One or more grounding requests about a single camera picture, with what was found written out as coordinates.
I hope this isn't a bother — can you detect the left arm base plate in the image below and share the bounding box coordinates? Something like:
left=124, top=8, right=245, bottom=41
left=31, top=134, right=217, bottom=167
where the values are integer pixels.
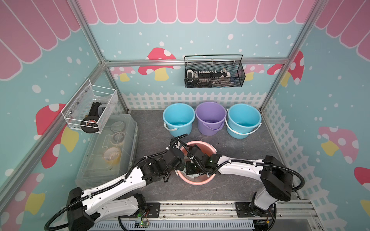
left=121, top=203, right=161, bottom=218

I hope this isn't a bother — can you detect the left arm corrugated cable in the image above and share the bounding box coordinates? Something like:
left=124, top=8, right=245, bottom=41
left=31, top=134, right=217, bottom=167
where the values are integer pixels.
left=44, top=134, right=189, bottom=231

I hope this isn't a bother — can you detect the left blue bucket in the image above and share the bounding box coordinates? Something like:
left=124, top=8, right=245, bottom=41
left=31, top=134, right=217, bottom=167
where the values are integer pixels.
left=162, top=103, right=196, bottom=137

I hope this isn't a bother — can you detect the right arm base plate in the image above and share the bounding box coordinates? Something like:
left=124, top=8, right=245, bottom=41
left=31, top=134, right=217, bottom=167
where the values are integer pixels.
left=235, top=202, right=276, bottom=218

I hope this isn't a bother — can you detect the white wire basket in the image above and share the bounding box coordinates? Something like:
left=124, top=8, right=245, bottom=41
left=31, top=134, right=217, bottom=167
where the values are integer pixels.
left=61, top=80, right=118, bottom=134

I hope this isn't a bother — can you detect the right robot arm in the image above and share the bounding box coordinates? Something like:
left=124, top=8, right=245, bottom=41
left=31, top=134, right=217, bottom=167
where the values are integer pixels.
left=185, top=145, right=293, bottom=217

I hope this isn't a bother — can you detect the purple bucket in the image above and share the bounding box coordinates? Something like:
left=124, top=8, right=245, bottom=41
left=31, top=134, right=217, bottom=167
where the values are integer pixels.
left=195, top=102, right=226, bottom=136

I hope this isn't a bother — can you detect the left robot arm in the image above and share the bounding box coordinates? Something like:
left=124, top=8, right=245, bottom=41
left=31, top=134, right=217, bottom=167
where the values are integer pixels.
left=66, top=147, right=185, bottom=231

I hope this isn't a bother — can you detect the right blue bucket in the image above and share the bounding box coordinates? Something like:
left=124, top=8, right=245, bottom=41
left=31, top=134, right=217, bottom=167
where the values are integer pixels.
left=225, top=104, right=262, bottom=139

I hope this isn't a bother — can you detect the black wire mesh basket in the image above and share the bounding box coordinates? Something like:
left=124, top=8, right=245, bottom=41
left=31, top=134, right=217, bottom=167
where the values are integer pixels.
left=184, top=54, right=246, bottom=88

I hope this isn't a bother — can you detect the light green cloth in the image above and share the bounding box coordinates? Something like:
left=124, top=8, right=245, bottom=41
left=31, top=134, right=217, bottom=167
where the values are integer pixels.
left=188, top=174, right=204, bottom=180

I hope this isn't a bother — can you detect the clear plastic storage box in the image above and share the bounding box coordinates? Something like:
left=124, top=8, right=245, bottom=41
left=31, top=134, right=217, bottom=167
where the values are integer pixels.
left=75, top=114, right=138, bottom=190

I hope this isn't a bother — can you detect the black tape dispenser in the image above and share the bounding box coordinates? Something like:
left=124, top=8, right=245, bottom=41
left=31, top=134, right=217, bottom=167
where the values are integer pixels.
left=80, top=102, right=106, bottom=134

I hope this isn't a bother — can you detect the blue bucket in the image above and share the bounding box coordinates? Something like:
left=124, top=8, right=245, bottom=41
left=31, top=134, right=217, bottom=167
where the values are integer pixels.
left=162, top=103, right=196, bottom=137
left=225, top=104, right=262, bottom=139

